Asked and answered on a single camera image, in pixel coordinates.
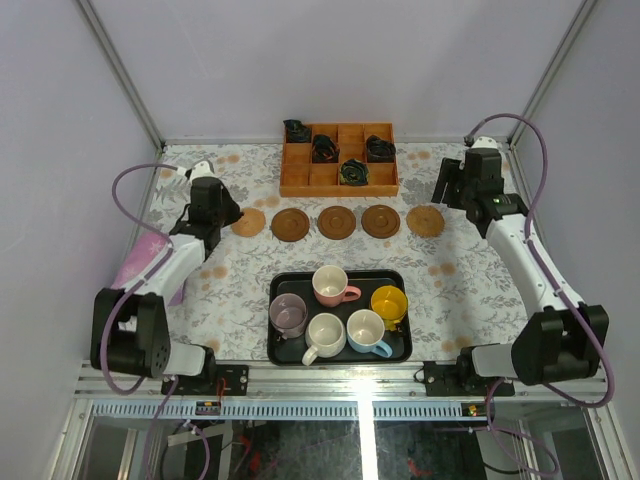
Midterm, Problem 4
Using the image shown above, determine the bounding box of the cream speckled mug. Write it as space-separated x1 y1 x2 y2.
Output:
302 313 346 366

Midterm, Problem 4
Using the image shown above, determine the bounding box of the yellow black mug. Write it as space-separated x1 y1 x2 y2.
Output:
370 285 408 331

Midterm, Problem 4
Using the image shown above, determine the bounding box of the purple glass mug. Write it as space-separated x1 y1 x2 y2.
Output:
269 293 308 339

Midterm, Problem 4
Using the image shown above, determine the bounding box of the dark rolled cloth right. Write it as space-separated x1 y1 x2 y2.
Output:
365 135 396 163

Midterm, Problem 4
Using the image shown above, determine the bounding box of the brown wooden coaster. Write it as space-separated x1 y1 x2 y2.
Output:
271 208 310 242
317 206 356 240
361 204 401 239

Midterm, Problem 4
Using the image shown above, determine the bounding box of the dark rolled cloth top-left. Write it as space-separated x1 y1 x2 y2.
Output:
283 119 312 144

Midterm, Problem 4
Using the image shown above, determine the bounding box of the black plastic tray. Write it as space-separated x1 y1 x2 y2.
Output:
266 270 413 367

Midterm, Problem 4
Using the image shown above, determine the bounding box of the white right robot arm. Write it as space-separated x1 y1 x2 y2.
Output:
432 137 609 395

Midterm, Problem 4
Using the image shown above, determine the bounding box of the orange wooden compartment box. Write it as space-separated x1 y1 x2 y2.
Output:
279 119 399 198

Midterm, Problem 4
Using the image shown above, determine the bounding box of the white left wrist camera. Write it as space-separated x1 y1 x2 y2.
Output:
183 160 215 182

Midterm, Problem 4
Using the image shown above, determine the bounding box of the woven rattan coaster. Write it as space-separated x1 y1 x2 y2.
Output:
406 205 445 238
231 207 266 238

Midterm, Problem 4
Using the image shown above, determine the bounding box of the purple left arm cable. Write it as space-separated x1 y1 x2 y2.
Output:
97 163 211 480

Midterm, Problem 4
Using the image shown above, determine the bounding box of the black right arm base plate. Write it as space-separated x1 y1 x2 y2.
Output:
422 361 497 397

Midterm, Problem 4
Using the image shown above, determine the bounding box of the dark rolled cloth with orange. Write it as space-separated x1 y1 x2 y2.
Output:
311 134 340 164

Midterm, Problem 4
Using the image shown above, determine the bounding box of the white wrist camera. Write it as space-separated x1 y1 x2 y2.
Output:
183 160 215 182
470 136 499 150

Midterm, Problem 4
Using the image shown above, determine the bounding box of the pink ceramic mug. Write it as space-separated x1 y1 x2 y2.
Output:
312 265 362 308

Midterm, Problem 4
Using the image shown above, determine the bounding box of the aluminium front rail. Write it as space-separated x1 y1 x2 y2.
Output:
74 359 614 421

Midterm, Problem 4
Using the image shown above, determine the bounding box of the dark rolled cloth green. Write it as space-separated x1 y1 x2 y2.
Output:
339 158 369 187

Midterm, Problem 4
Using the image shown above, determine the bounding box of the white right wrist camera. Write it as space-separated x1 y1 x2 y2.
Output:
470 136 499 150

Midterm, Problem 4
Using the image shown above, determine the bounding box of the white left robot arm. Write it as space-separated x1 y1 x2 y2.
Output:
90 175 243 395

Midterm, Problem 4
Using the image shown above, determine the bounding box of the light blue mug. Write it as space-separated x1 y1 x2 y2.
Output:
346 309 393 359

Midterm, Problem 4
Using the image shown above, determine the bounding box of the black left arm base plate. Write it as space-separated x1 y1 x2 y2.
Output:
173 364 249 398

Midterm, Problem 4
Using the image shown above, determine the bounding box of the purple snowflake cloth bag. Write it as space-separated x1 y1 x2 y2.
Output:
111 232 194 306

